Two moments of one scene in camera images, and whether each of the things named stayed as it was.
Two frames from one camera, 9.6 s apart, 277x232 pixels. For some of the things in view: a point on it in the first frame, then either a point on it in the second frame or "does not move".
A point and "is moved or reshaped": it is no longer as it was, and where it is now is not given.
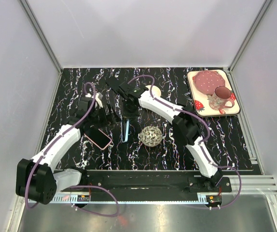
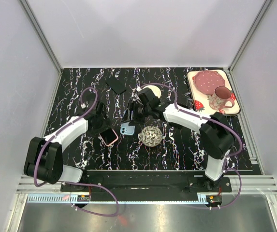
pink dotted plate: [206, 81] does not move
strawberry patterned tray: [200, 102] does not move
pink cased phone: [98, 138] → [109, 137]
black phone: [114, 83] does not move
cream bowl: [155, 90] does not move
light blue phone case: [125, 124] is moved or reshaped
